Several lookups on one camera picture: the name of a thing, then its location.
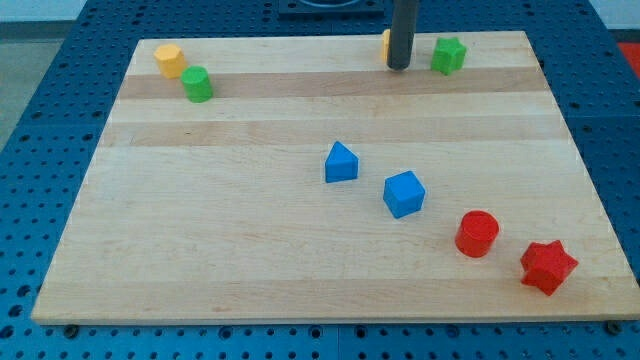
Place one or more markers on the yellow block behind tool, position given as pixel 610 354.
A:
pixel 385 45

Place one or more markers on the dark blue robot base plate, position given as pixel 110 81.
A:
pixel 292 8

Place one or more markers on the light wooden board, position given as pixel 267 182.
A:
pixel 219 212

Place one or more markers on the yellow hexagon block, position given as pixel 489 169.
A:
pixel 170 60

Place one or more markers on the blue triangle block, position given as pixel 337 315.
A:
pixel 341 164

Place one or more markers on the red cylinder block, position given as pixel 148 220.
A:
pixel 476 233

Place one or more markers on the green star block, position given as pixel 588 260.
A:
pixel 448 55

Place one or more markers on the red star block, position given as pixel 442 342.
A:
pixel 546 266

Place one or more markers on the green cylinder block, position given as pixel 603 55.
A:
pixel 196 84

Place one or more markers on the blue cube block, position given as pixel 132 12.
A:
pixel 403 194

